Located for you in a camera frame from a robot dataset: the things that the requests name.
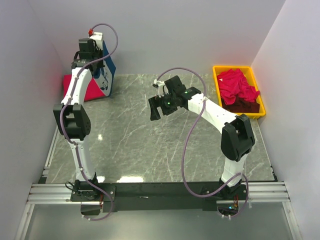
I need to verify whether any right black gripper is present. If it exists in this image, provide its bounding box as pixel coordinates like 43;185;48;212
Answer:
148;92;178;122

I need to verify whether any blue t-shirt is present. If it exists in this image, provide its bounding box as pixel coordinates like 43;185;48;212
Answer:
93;56;116;97

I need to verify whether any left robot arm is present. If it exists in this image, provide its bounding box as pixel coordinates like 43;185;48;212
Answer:
53;38;104;201

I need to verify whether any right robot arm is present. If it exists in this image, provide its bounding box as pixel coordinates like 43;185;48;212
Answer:
148;76;255;200

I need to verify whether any folded pink t-shirt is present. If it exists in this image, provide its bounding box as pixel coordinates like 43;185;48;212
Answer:
62;74;105;102

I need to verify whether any crumpled pink t-shirt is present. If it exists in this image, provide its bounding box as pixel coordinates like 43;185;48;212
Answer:
217;68;260;105

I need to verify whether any dark red t-shirt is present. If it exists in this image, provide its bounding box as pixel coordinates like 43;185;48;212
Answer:
221;97;260;113

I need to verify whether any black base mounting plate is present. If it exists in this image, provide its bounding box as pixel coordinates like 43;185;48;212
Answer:
70;181;247;215

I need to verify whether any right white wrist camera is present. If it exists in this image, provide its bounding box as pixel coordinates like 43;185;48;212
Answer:
152;79;168;98

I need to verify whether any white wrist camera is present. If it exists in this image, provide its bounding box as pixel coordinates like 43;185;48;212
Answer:
152;79;168;98
88;28;104;51

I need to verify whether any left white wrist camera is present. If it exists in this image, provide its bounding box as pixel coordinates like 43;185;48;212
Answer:
88;28;104;51

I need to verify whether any aluminium rail frame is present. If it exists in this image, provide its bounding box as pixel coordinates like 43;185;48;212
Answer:
15;182;303;240

